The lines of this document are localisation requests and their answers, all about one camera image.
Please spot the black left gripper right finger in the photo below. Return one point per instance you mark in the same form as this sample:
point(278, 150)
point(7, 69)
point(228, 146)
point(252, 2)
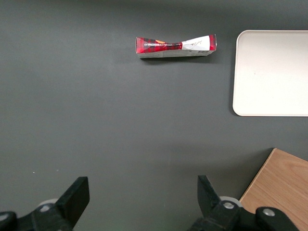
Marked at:
point(210, 204)

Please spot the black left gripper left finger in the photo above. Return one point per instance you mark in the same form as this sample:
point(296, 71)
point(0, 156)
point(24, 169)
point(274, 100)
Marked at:
point(72, 202)

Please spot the red and white tube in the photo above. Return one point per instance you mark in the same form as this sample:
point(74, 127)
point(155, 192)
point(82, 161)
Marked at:
point(156, 45)

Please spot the cream rectangular tray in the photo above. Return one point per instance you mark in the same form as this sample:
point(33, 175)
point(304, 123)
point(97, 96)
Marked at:
point(272, 72)

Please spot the wooden drawer cabinet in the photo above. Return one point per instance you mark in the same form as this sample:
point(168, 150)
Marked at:
point(281, 183)

